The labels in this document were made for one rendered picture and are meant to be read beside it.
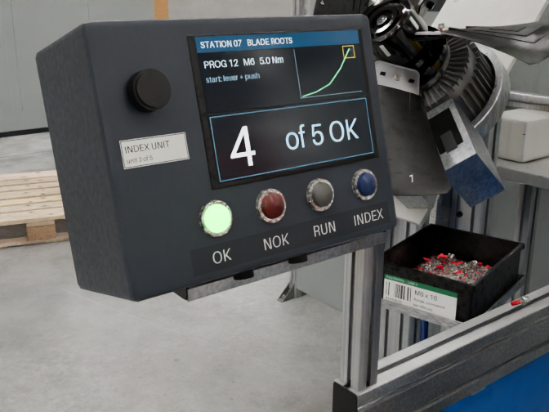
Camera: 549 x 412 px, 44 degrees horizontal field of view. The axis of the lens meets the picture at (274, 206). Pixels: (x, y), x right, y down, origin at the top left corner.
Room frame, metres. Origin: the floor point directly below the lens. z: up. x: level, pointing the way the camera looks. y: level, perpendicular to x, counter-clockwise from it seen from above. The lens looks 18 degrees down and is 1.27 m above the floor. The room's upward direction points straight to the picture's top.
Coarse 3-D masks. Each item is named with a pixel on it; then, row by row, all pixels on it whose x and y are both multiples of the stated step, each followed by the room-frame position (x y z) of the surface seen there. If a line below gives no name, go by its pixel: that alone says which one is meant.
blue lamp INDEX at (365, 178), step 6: (360, 174) 0.56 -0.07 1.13; (366, 174) 0.56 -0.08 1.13; (372, 174) 0.56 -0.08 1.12; (354, 180) 0.55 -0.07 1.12; (360, 180) 0.55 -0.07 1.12; (366, 180) 0.55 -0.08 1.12; (372, 180) 0.56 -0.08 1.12; (354, 186) 0.55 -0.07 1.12; (360, 186) 0.55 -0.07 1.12; (366, 186) 0.55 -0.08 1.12; (372, 186) 0.55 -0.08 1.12; (354, 192) 0.55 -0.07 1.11; (360, 192) 0.55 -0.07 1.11; (366, 192) 0.55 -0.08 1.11; (372, 192) 0.55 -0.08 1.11; (360, 198) 0.55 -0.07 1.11; (366, 198) 0.55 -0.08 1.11
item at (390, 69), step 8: (376, 64) 1.29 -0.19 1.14; (384, 64) 1.29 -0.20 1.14; (392, 64) 1.30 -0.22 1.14; (376, 72) 1.27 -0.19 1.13; (392, 72) 1.28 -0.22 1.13; (400, 72) 1.29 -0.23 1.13; (408, 72) 1.29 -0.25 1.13; (416, 72) 1.30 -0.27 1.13; (384, 80) 1.26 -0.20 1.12; (392, 80) 1.27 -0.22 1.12; (400, 80) 1.27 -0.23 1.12; (416, 80) 1.28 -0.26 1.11; (400, 88) 1.26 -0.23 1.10; (408, 88) 1.26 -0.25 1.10; (416, 88) 1.27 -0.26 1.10
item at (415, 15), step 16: (384, 0) 1.35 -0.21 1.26; (400, 0) 1.31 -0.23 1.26; (368, 16) 1.36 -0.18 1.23; (400, 16) 1.29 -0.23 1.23; (416, 16) 1.30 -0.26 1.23; (384, 32) 1.29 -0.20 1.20; (400, 32) 1.27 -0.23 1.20; (416, 32) 1.29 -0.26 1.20; (400, 48) 1.28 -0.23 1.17; (416, 48) 1.29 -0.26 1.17; (432, 48) 1.33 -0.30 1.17; (400, 64) 1.30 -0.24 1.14; (416, 64) 1.32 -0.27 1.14; (432, 64) 1.31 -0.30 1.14
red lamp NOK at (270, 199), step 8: (264, 192) 0.50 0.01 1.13; (272, 192) 0.50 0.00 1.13; (264, 200) 0.49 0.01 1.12; (272, 200) 0.49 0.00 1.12; (280, 200) 0.50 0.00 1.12; (256, 208) 0.49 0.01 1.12; (264, 208) 0.49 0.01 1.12; (272, 208) 0.49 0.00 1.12; (280, 208) 0.49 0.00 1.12; (264, 216) 0.49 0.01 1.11; (272, 216) 0.49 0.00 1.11; (280, 216) 0.50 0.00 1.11
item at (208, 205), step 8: (216, 200) 0.47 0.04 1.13; (208, 208) 0.46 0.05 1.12; (216, 208) 0.46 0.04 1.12; (224, 208) 0.47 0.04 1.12; (200, 216) 0.46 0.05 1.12; (208, 216) 0.46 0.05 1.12; (216, 216) 0.46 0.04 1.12; (224, 216) 0.46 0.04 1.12; (200, 224) 0.46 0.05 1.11; (208, 224) 0.46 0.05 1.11; (216, 224) 0.46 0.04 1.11; (224, 224) 0.46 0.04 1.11; (208, 232) 0.46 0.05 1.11; (216, 232) 0.46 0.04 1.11; (224, 232) 0.47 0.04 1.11
